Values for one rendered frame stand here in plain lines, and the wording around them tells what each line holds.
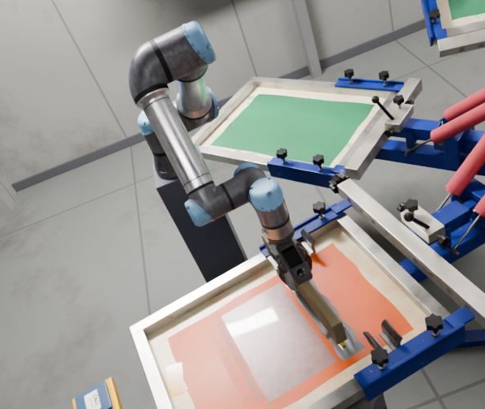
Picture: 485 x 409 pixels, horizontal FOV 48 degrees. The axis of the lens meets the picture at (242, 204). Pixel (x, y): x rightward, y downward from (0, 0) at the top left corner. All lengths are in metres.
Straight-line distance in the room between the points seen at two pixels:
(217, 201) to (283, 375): 0.51
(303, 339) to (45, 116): 3.43
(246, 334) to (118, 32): 3.08
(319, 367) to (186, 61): 0.87
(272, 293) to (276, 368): 0.26
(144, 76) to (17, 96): 3.19
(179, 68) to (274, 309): 0.75
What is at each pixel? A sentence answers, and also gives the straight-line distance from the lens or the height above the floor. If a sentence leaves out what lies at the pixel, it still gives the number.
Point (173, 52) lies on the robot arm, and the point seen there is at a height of 1.71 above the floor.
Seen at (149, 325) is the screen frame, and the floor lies 0.99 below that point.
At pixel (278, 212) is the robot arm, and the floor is 1.38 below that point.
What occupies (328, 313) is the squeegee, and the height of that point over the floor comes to 1.14.
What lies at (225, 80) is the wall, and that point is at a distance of 4.54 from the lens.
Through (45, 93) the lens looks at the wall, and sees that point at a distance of 4.51.
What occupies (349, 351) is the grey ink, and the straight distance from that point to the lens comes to 1.52.
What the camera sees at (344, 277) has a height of 0.96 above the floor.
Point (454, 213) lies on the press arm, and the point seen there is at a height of 1.04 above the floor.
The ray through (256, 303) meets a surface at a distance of 1.69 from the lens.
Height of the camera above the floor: 2.23
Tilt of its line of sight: 39 degrees down
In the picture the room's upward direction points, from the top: 22 degrees counter-clockwise
